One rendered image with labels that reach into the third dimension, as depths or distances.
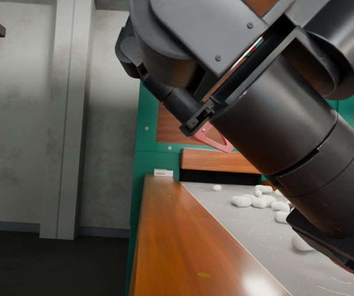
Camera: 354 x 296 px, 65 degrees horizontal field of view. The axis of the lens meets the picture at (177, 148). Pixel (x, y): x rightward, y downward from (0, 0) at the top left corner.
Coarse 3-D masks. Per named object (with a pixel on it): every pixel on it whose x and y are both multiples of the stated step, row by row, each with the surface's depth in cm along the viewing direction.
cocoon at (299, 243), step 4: (296, 236) 32; (292, 240) 33; (296, 240) 32; (300, 240) 32; (296, 244) 32; (300, 244) 32; (304, 244) 32; (296, 248) 33; (300, 248) 32; (304, 248) 32; (308, 248) 32; (312, 248) 32
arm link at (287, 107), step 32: (288, 32) 16; (256, 64) 16; (288, 64) 15; (320, 64) 16; (224, 96) 16; (256, 96) 14; (288, 96) 14; (320, 96) 16; (224, 128) 16; (256, 128) 15; (288, 128) 15; (320, 128) 15; (256, 160) 16; (288, 160) 15
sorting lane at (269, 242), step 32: (192, 192) 75; (224, 192) 80; (224, 224) 42; (256, 224) 44; (288, 224) 45; (256, 256) 30; (288, 256) 30; (320, 256) 31; (288, 288) 23; (320, 288) 23; (352, 288) 24
